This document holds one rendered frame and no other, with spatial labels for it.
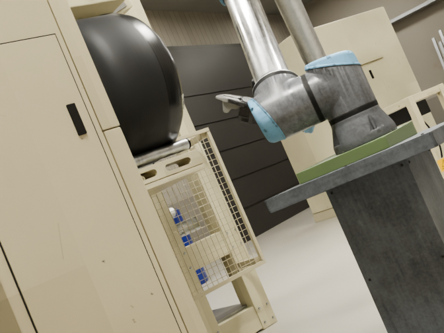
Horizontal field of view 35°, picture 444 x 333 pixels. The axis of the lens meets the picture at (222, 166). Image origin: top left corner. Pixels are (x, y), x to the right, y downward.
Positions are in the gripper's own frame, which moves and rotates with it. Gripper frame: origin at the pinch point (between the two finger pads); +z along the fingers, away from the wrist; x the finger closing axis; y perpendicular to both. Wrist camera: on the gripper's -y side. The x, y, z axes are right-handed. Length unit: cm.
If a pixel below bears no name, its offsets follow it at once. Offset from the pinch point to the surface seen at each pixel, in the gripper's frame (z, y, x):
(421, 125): -128, 46, 200
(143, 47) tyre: 29.6, -12.7, -5.2
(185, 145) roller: 8.5, 20.8, -2.2
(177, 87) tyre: 15.4, -0.7, -3.9
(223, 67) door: 25, 192, 865
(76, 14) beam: 69, -8, 51
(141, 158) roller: 22.2, 23.9, -17.2
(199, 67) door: 60, 185, 802
